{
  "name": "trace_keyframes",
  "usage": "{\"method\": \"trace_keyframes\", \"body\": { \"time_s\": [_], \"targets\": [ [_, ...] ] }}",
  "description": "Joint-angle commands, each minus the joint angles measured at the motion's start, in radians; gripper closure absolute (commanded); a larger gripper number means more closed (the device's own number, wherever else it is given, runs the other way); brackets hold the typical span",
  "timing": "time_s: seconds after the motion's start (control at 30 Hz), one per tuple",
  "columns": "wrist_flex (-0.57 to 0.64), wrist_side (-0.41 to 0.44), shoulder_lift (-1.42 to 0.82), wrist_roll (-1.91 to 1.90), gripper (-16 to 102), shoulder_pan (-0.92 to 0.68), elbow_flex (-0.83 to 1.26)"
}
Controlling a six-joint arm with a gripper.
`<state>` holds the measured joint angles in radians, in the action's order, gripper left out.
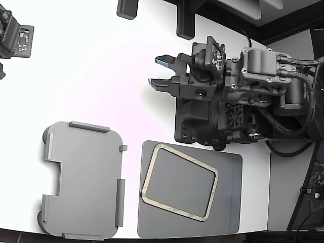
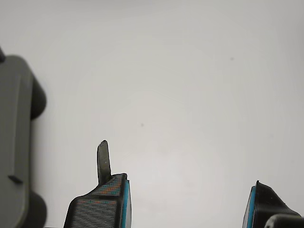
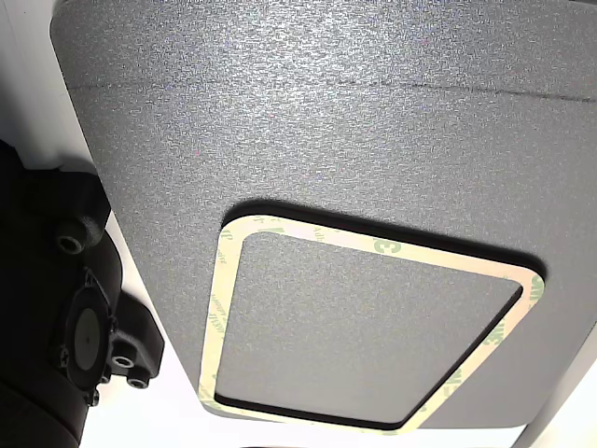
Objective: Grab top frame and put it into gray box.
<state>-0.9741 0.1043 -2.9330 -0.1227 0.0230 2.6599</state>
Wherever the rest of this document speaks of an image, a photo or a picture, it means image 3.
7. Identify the black frame with tape liner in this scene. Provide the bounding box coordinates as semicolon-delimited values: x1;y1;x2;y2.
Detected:
195;199;548;438

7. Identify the grey foam pad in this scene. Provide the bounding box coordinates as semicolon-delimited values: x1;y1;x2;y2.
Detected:
49;0;597;431

